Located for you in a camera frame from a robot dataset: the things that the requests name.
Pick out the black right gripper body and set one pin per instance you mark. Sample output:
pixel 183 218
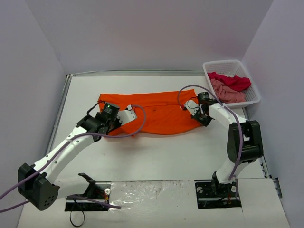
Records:
pixel 201 118

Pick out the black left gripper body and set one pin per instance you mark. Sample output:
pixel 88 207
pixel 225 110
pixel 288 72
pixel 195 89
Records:
pixel 113 126

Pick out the orange t shirt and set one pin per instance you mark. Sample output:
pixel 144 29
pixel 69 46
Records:
pixel 163 113

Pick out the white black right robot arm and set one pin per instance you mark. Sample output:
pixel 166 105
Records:
pixel 244 143

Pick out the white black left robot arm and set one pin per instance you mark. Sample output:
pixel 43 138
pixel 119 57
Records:
pixel 39 182

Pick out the dusty pink t shirt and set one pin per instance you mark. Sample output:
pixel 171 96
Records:
pixel 226 94

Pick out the magenta t shirt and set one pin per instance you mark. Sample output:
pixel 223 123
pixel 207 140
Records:
pixel 235 82

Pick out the white plastic laundry basket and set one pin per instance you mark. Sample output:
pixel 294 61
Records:
pixel 231 68

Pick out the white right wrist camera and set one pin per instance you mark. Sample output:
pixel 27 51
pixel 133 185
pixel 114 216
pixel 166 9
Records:
pixel 191 106

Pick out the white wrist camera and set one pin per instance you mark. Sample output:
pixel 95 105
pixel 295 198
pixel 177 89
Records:
pixel 126 116
pixel 191 106

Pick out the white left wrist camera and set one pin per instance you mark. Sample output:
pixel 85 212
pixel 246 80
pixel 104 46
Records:
pixel 126 116

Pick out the aluminium table edge rail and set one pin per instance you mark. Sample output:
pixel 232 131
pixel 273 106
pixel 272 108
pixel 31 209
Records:
pixel 59 113

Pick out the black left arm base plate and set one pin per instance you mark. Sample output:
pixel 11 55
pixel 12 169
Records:
pixel 99 193

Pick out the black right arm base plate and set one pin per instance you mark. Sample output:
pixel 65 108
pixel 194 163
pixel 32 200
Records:
pixel 223 198

